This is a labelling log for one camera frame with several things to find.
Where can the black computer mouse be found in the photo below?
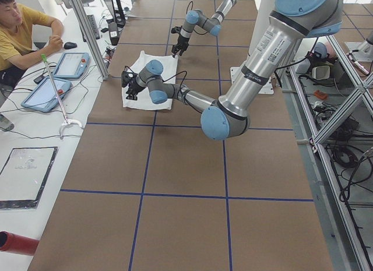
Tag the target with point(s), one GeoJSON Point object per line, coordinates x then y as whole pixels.
{"type": "Point", "coordinates": [69, 45]}

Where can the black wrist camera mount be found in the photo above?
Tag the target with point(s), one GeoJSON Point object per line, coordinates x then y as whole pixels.
{"type": "Point", "coordinates": [176, 30]}
{"type": "Point", "coordinates": [128, 76]}

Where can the lower blue teach pendant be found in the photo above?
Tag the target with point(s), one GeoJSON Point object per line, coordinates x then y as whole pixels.
{"type": "Point", "coordinates": [43, 97]}

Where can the white long-sleeve printed T-shirt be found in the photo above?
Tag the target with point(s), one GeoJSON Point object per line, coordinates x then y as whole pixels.
{"type": "Point", "coordinates": [156, 75]}

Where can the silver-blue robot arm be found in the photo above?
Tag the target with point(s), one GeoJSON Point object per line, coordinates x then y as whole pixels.
{"type": "Point", "coordinates": [227, 116]}
{"type": "Point", "coordinates": [195, 17]}

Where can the person's hand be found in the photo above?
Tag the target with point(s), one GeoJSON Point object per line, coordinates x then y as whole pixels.
{"type": "Point", "coordinates": [55, 43]}

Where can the orange plastic part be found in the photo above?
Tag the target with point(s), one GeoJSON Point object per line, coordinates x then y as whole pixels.
{"type": "Point", "coordinates": [320, 95]}

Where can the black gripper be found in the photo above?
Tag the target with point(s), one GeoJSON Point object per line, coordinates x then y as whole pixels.
{"type": "Point", "coordinates": [133, 87]}
{"type": "Point", "coordinates": [181, 39]}

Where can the blue teach pendant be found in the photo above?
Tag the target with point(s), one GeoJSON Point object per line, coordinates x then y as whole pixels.
{"type": "Point", "coordinates": [71, 65]}
{"type": "Point", "coordinates": [43, 97]}

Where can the aluminium frame post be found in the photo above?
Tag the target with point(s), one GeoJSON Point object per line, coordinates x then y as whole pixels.
{"type": "Point", "coordinates": [81, 15]}

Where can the red cylinder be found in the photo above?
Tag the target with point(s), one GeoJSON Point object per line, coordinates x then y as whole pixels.
{"type": "Point", "coordinates": [18, 244]}

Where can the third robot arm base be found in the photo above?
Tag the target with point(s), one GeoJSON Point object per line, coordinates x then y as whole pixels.
{"type": "Point", "coordinates": [360, 51]}

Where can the person in yellow shirt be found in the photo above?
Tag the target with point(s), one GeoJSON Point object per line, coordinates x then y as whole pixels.
{"type": "Point", "coordinates": [17, 54]}

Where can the upper blue teach pendant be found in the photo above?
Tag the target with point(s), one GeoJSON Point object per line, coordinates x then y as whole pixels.
{"type": "Point", "coordinates": [71, 65]}

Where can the black keyboard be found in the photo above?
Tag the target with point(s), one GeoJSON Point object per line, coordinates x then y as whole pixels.
{"type": "Point", "coordinates": [93, 26]}

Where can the long reach grabber stick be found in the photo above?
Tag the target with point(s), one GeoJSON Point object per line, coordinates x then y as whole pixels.
{"type": "Point", "coordinates": [67, 121]}

